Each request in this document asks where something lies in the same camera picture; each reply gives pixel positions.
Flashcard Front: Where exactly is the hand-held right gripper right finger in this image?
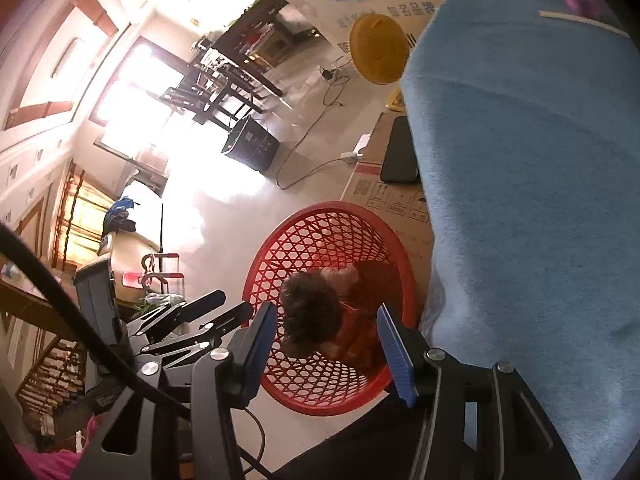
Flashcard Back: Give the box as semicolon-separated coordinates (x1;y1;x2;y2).
376;302;583;480

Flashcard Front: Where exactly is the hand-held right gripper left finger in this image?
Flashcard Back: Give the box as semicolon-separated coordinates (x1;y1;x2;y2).
70;301;279;480

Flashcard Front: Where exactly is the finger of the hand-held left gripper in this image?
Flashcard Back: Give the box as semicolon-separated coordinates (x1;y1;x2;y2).
140;302;254;362
127;289;227;342

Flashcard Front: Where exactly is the red plastic mesh basket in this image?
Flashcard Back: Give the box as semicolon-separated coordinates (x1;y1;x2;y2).
241;201;421;417

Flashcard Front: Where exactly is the brown fuzzy ball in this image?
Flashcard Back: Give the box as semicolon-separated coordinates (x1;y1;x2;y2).
279;269;344;359

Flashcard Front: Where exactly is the golden curtain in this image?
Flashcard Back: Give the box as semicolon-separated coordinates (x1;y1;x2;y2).
52;160;117;267

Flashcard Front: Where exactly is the blue clothing pile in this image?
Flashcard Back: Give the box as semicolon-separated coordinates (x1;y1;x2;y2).
102;197;139;234

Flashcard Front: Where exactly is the crumpled white tissue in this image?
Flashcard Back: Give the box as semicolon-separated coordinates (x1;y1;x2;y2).
320;265;360;295

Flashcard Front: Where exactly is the wooden stair railing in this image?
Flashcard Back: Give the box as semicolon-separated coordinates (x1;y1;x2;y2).
15;330;92;437

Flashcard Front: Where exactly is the white sofa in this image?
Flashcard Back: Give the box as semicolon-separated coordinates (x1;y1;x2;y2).
100;180;167;281

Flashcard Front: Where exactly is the cardboard box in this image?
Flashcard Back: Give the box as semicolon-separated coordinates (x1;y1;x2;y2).
340;110;437;283

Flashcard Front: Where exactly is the black plastic crate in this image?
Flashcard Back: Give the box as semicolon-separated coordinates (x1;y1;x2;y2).
222;115;280;174

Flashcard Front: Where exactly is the pink cloth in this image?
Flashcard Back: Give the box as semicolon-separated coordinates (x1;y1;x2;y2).
14;410;101;480

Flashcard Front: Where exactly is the white power strip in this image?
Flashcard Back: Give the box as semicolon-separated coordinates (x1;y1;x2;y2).
340;132;374;165

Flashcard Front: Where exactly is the dark wooden chair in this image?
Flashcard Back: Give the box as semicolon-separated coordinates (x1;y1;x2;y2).
159;67;261;132

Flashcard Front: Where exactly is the black phone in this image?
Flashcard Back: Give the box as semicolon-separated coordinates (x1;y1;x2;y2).
380;115;420;184

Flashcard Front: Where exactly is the blue tablecloth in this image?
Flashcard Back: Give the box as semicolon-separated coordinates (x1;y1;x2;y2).
401;0;640;480

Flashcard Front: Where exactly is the ceiling light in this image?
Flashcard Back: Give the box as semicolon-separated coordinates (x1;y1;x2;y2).
54;39;87;82

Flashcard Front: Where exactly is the dark wooden dining table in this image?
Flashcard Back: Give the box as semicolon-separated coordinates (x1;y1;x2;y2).
190;0;301;111

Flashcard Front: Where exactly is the yellow electric fan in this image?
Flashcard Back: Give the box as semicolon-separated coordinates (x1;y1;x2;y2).
349;12;412;111

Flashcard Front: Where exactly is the white stick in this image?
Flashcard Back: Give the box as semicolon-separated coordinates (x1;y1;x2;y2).
539;10;631;39

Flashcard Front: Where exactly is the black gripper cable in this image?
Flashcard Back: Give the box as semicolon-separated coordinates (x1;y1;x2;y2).
0;222;193;421

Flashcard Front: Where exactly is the grey floor cable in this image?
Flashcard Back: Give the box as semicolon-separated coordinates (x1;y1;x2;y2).
274;67;353;191

